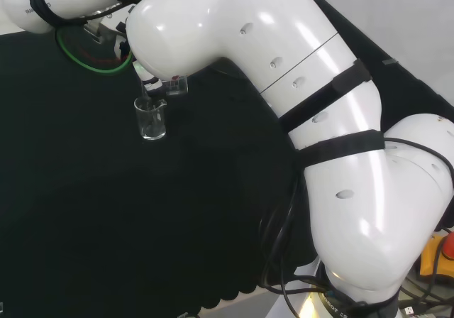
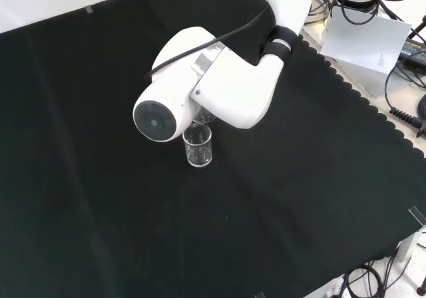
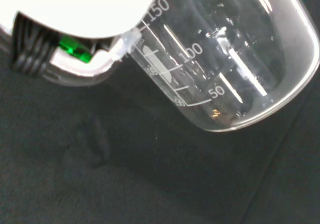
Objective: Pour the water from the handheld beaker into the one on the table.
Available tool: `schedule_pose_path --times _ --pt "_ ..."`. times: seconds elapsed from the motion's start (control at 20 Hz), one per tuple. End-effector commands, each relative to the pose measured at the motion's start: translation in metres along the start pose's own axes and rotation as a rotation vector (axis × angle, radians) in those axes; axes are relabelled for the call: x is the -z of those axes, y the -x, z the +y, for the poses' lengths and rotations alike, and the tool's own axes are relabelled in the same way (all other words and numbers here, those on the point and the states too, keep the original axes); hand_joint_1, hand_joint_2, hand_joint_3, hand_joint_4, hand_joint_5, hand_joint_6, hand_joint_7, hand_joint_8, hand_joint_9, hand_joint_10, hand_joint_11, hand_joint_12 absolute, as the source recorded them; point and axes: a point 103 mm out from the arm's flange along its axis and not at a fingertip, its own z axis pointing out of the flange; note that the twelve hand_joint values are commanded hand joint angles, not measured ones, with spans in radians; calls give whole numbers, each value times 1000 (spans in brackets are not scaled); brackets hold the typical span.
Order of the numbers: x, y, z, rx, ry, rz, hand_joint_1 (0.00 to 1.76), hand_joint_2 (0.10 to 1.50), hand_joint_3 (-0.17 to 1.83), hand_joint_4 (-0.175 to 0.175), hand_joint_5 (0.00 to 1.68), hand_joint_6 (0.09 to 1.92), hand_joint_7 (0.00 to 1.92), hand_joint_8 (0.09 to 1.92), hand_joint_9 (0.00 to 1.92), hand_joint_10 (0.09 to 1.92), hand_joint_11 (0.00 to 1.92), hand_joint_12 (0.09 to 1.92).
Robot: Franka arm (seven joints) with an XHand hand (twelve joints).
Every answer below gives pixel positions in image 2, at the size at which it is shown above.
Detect large printed glass beaker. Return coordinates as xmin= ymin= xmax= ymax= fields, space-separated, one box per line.
xmin=190 ymin=110 xmax=217 ymax=129

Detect small clear glass beaker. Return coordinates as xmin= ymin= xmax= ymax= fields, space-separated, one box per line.
xmin=182 ymin=126 xmax=213 ymax=169

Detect black bench cloth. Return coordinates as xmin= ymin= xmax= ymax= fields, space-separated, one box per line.
xmin=0 ymin=0 xmax=426 ymax=298

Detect white power strip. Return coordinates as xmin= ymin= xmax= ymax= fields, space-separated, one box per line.
xmin=319 ymin=276 xmax=345 ymax=298

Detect black power adapter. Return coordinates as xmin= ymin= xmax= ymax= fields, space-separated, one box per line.
xmin=398 ymin=37 xmax=426 ymax=65

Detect dark green cable bundle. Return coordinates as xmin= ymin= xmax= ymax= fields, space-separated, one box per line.
xmin=304 ymin=0 xmax=333 ymax=25

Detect black cable bundle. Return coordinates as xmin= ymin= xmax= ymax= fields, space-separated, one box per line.
xmin=342 ymin=251 xmax=410 ymax=298

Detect white metal bracket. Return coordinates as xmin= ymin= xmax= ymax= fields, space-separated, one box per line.
xmin=395 ymin=227 xmax=426 ymax=262

